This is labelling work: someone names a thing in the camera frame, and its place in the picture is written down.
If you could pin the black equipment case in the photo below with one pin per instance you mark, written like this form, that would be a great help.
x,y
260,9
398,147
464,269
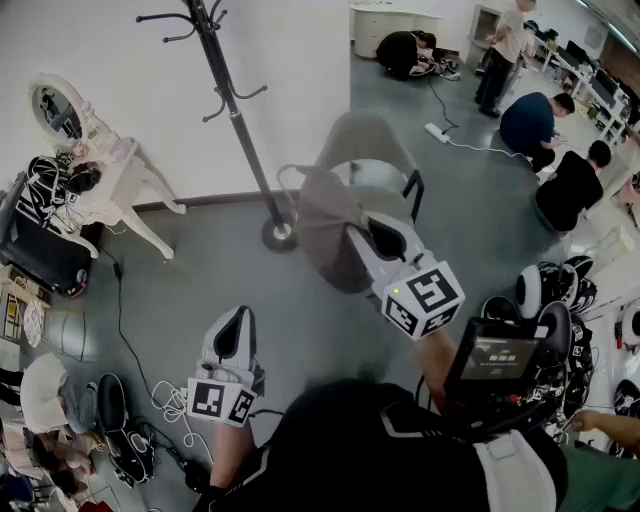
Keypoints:
x,y
40,250

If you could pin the white oval mirror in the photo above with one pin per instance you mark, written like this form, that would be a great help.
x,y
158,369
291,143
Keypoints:
x,y
60,110

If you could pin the white cabinet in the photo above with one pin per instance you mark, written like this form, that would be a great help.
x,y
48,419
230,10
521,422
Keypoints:
x,y
482,30

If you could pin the office desks with monitors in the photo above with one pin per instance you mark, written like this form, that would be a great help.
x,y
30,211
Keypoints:
x,y
595,80

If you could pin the gray round stool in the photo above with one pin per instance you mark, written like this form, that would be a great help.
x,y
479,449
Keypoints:
x,y
70,335

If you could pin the white patterned round disc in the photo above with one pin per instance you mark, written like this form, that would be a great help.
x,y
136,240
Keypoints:
x,y
34,325

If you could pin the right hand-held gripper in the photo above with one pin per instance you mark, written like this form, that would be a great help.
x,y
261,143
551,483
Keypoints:
x,y
430,292

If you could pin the black white devices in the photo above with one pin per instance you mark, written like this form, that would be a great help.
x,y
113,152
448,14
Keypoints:
x,y
435,65

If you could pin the person's torso in black shirt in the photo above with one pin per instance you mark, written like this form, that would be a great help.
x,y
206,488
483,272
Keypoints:
x,y
350,450

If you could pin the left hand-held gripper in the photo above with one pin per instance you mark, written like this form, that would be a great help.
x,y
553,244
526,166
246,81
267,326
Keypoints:
x,y
205,397

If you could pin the white power strip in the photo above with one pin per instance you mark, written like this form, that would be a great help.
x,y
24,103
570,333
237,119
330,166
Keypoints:
x,y
436,132

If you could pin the person's left forearm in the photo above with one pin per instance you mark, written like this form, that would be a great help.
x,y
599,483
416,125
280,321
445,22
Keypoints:
x,y
232,450

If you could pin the black chest monitor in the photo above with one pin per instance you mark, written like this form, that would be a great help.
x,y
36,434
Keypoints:
x,y
495,360

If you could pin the pile of black white grippers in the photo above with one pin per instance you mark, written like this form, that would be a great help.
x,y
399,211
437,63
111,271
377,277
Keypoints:
x,y
555,295

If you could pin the grey cap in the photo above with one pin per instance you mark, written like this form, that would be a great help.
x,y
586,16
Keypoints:
x,y
325,225

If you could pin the white rounded counter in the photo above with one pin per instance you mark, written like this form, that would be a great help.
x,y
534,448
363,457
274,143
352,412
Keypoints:
x,y
385,30

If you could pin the black coat stand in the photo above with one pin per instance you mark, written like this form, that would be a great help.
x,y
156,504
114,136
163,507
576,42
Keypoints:
x,y
237,120

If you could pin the white vanity table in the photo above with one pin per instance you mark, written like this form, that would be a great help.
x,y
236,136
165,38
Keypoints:
x,y
115,195

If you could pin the gray armchair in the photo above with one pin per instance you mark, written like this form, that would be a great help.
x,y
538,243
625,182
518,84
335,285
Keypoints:
x,y
365,140

